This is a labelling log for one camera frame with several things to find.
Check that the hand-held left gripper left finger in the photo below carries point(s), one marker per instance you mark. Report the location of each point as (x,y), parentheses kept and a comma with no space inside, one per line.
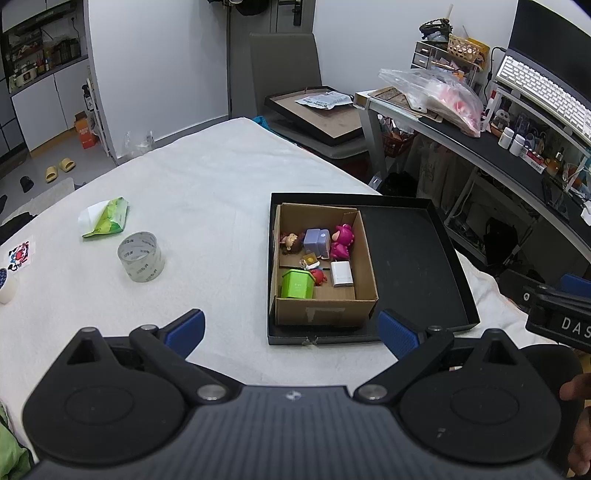
(184,330)

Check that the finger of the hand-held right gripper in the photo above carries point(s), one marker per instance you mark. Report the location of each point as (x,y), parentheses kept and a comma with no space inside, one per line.
(577,284)

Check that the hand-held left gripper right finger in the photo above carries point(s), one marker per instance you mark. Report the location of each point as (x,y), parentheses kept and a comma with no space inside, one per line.
(397,334)

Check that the black shallow tray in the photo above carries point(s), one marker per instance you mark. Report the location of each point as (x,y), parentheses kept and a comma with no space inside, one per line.
(411,267)

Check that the brown cardboard box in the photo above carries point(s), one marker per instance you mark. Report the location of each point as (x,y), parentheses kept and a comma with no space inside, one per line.
(323,311)

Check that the small white box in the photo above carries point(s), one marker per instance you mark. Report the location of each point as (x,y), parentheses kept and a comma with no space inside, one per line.
(341,273)

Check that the small blue red figurine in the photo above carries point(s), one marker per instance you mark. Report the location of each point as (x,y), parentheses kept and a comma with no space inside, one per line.
(315,272)

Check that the pink figurine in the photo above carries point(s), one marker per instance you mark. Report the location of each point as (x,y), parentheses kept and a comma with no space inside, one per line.
(342,240)

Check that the green plastic container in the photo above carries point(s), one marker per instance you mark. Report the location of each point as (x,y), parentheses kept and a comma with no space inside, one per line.
(298,284)

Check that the purple box toy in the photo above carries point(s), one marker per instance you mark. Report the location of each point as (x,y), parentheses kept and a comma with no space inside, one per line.
(316,241)

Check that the brown-haired doll figurine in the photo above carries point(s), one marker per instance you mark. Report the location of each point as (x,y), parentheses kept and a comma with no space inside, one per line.
(292,242)

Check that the person's right hand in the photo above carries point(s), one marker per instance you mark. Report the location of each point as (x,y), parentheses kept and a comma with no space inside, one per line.
(582,392)

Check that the clear tape roll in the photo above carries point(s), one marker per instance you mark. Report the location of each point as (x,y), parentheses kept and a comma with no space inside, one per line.
(143,263)

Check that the large black bag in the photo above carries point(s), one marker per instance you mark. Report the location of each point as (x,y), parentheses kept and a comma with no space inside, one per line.
(501,240)

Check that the green wipes packet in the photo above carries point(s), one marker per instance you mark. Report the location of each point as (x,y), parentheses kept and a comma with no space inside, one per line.
(113,217)

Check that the white paper sheet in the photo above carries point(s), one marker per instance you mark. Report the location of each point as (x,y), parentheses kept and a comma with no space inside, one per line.
(88,216)

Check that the white bottle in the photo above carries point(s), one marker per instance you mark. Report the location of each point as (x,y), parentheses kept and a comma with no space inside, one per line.
(517,145)
(506,138)

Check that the black grey desk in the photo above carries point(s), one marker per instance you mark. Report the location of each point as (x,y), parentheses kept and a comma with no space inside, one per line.
(489,157)

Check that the white printed cloth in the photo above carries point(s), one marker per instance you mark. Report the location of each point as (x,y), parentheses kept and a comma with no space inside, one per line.
(436,168)

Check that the red printed sticker card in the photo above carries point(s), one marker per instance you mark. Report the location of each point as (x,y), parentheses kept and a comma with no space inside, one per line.
(21,254)

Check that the small white dotted cup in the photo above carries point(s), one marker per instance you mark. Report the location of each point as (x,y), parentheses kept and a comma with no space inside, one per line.
(7,288)

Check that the grey floor mat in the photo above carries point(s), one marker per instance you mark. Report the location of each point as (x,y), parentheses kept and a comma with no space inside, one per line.
(55,194)

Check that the red-brown woven basket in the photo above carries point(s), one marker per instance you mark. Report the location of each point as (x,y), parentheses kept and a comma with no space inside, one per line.
(397,143)

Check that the clear glass items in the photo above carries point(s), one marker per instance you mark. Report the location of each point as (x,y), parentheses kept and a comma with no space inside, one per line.
(138,144)

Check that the white keyboard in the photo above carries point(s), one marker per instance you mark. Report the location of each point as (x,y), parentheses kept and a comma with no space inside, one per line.
(540,87)

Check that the green cloth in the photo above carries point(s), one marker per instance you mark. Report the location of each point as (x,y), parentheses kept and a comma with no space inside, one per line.
(9,443)

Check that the black shoe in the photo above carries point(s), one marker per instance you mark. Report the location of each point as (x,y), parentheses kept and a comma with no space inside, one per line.
(26,183)

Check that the teal cloth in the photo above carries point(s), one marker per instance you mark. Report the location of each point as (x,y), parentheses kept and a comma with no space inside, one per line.
(261,122)

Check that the orange cardboard box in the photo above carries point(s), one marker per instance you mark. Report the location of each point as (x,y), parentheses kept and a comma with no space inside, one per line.
(86,131)

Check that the clear plastic bag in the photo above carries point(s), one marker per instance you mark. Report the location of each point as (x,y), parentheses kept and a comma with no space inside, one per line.
(434,99)

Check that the white printed packet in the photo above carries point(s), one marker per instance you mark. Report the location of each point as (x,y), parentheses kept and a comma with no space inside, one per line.
(323,100)

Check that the black monitor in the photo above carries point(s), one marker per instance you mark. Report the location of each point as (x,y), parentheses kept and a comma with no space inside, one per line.
(554,37)

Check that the white floor cabinet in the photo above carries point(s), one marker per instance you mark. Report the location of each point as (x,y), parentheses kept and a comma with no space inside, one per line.
(46,110)

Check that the yellow woven basket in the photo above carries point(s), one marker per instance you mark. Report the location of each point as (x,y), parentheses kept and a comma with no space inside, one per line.
(461,46)

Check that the clear drawer organiser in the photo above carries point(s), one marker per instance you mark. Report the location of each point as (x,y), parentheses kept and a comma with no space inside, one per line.
(429,57)

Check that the grey chair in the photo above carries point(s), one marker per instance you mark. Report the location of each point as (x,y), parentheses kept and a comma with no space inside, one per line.
(284,60)

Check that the grey door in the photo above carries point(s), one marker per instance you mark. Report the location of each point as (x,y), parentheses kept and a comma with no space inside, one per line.
(272,18)

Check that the black picture frame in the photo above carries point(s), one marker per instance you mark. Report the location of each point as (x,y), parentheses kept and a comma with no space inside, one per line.
(323,122)

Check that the cluttered wall shelf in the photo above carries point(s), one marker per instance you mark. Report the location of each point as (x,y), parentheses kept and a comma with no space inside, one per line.
(41,46)

